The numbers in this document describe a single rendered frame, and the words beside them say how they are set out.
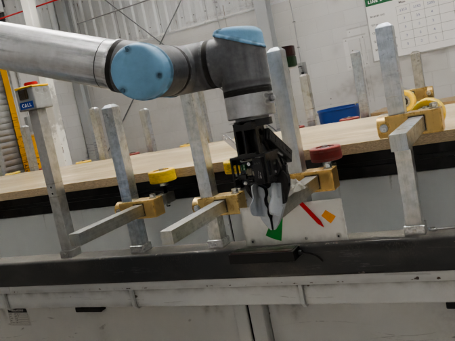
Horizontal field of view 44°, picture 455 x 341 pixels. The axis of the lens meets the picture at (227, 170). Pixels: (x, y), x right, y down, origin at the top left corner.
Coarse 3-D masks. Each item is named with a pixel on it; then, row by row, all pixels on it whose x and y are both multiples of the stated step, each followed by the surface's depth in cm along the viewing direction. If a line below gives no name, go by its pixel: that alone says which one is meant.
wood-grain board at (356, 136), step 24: (360, 120) 208; (216, 144) 231; (312, 144) 160; (360, 144) 144; (384, 144) 141; (72, 168) 254; (96, 168) 227; (144, 168) 187; (192, 168) 166; (216, 168) 162; (0, 192) 205; (24, 192) 196
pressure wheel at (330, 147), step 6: (330, 144) 146; (336, 144) 143; (312, 150) 142; (318, 150) 140; (324, 150) 140; (330, 150) 140; (336, 150) 140; (312, 156) 142; (318, 156) 141; (324, 156) 140; (330, 156) 140; (336, 156) 140; (342, 156) 143; (312, 162) 144; (318, 162) 141; (324, 162) 143; (330, 162) 143
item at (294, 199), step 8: (312, 176) 131; (304, 184) 122; (312, 184) 126; (296, 192) 116; (304, 192) 121; (312, 192) 126; (288, 200) 112; (296, 200) 115; (288, 208) 111; (272, 216) 108
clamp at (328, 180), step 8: (312, 168) 135; (320, 168) 133; (328, 168) 130; (336, 168) 132; (296, 176) 133; (304, 176) 132; (320, 176) 130; (328, 176) 129; (336, 176) 132; (320, 184) 131; (328, 184) 130; (336, 184) 131
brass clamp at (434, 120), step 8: (408, 112) 120; (416, 112) 119; (424, 112) 118; (432, 112) 117; (440, 112) 117; (376, 120) 123; (384, 120) 122; (392, 120) 121; (400, 120) 120; (432, 120) 118; (440, 120) 117; (376, 128) 123; (384, 128) 121; (392, 128) 121; (432, 128) 118; (440, 128) 117; (384, 136) 123
